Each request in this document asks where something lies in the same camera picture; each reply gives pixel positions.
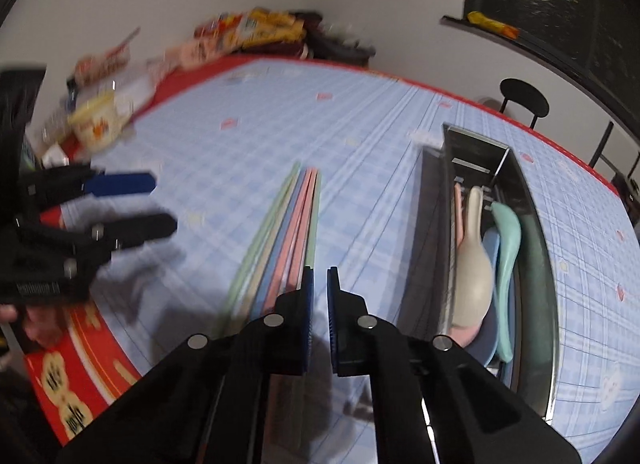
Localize blue plaid table mat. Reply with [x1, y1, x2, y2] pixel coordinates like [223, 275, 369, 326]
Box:
[84, 56, 640, 464]

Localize black framed window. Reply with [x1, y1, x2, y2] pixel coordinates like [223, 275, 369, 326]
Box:
[457, 0, 639, 137]

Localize beige chopstick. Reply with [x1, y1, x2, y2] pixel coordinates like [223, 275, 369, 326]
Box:
[235, 163, 300, 326]

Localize pink chopstick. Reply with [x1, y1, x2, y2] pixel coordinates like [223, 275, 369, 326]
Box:
[281, 167, 318, 293]
[262, 168, 316, 312]

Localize black round stool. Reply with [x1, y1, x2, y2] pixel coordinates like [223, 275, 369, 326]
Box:
[499, 78, 550, 129]

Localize light green chopstick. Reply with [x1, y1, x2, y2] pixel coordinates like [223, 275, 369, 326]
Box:
[212, 162, 300, 337]

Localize blue plastic spoon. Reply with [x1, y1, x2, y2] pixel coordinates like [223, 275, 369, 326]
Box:
[465, 227, 500, 366]

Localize grey stool with bag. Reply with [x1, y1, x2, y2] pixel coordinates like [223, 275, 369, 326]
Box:
[306, 25, 376, 68]

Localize person left hand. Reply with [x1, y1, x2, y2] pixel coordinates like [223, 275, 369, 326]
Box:
[0, 305, 64, 348]

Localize pink plastic spoon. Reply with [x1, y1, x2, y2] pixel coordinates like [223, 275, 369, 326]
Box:
[450, 184, 480, 347]

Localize beige plastic spoon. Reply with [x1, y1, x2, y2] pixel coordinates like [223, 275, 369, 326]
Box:
[463, 186, 494, 323]

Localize green plastic spoon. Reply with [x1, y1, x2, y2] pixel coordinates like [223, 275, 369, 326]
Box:
[491, 202, 522, 363]

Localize snack packages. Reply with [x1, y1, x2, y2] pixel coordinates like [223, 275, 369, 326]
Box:
[164, 13, 243, 71]

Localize black folding chair frame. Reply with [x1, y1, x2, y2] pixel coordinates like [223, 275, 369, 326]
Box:
[589, 120, 640, 182]

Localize plastic bowl with lid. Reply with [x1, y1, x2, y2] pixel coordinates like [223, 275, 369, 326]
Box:
[76, 64, 160, 116]

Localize food container with chopstick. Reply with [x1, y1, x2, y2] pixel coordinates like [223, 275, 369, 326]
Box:
[73, 26, 141, 87]

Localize yellow snack bag on sill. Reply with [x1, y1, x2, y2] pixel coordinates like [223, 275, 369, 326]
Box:
[466, 11, 520, 40]

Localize yellow cartoon mug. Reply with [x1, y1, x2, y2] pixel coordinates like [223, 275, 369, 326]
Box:
[67, 90, 134, 153]

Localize black metal utensil tray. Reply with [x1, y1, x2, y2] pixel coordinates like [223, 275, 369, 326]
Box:
[397, 124, 560, 421]

